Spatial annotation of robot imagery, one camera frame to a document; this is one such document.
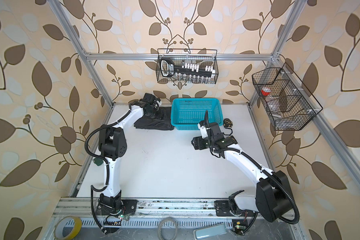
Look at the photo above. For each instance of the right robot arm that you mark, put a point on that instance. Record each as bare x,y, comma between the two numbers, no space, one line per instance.
273,198

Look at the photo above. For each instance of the dark grey trousers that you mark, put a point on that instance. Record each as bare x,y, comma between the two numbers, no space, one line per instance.
161,121

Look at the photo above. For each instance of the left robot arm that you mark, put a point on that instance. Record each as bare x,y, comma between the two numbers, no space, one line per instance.
112,147

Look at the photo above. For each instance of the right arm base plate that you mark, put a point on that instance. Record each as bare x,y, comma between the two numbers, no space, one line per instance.
224,208

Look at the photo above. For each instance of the wire basket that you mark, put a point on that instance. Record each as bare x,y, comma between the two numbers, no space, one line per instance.
291,105
203,57

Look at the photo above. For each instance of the green plastic piece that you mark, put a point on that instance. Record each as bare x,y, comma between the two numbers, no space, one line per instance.
98,162

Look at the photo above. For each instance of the teal plastic basket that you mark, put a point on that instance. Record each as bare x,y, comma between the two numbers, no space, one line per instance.
186,113

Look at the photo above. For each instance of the yellow tape roll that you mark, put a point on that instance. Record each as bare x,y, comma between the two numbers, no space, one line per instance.
67,228

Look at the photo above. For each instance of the black white tool set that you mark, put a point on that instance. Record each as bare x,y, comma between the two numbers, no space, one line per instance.
168,68

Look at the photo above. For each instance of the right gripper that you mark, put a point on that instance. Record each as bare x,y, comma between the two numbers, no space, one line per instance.
198,140

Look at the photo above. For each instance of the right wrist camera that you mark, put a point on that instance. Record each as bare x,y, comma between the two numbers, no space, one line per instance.
203,129

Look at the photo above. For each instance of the red white small item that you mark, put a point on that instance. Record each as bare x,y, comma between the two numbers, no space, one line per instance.
265,91

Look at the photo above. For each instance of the black tape measure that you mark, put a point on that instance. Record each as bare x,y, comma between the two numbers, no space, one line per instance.
227,123

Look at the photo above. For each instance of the aluminium front rail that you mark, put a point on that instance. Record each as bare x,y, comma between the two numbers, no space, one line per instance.
148,207

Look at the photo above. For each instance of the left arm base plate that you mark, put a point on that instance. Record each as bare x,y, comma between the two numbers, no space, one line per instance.
129,206

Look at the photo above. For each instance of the back wire basket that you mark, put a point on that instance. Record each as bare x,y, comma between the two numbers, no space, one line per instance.
203,57

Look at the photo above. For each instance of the right wire basket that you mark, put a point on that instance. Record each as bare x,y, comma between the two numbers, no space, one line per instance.
291,105

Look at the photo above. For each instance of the black metal hook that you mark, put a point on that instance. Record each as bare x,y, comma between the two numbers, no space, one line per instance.
228,128

